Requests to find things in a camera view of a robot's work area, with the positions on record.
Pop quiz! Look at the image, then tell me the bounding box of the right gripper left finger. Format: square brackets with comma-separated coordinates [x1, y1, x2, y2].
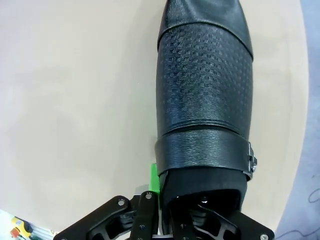
[53, 163, 161, 240]

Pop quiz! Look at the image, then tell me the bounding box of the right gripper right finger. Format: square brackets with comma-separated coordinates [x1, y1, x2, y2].
[169, 194, 275, 240]

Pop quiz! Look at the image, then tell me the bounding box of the black textured buckle-strap shoe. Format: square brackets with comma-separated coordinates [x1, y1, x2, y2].
[153, 0, 258, 237]

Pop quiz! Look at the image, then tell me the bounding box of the yellow emergency stop button box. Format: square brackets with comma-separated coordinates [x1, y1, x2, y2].
[9, 216, 24, 237]

